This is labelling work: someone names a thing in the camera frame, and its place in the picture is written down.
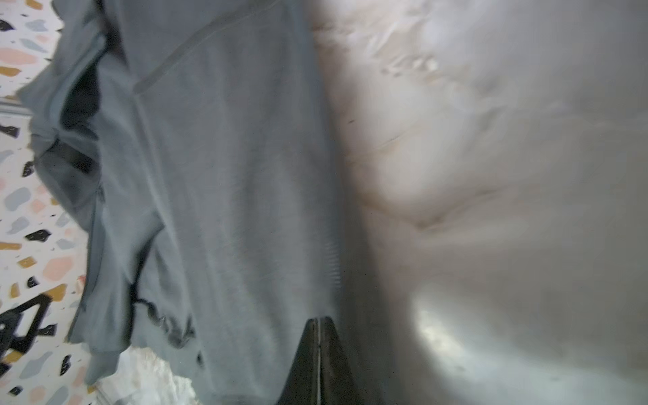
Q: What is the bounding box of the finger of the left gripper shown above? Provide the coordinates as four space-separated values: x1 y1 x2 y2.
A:
1 294 53 377

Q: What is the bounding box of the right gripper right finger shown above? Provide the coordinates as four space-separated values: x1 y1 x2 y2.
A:
319 317 362 405

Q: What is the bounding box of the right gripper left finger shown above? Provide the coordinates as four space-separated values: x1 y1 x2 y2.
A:
277 318 319 405

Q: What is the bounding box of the dark grey zip jacket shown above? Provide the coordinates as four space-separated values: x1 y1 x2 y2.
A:
18 1 392 404

